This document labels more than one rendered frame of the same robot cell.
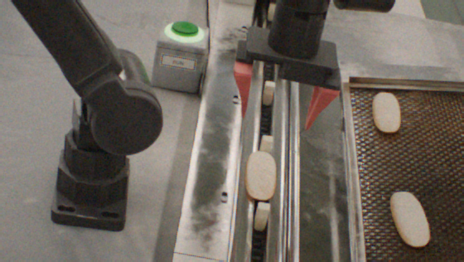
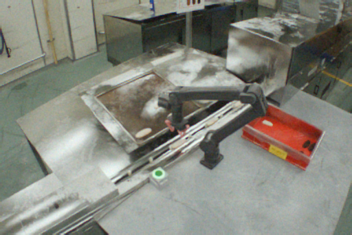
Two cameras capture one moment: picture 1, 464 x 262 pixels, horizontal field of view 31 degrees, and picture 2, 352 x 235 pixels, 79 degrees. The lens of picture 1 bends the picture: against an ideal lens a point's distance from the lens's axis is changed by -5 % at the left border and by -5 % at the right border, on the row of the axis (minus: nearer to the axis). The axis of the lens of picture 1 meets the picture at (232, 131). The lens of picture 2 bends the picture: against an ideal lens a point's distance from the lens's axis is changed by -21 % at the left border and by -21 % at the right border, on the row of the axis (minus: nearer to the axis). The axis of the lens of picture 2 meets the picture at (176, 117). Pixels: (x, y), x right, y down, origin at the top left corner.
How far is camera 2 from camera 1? 181 cm
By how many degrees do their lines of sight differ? 96
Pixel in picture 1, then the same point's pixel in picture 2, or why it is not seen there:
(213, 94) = (166, 162)
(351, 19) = not seen: hidden behind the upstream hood
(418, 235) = not seen: hidden behind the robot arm
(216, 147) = (183, 149)
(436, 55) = (75, 159)
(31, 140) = (214, 178)
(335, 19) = not seen: hidden behind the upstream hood
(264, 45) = (183, 121)
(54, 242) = (226, 153)
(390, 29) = (72, 173)
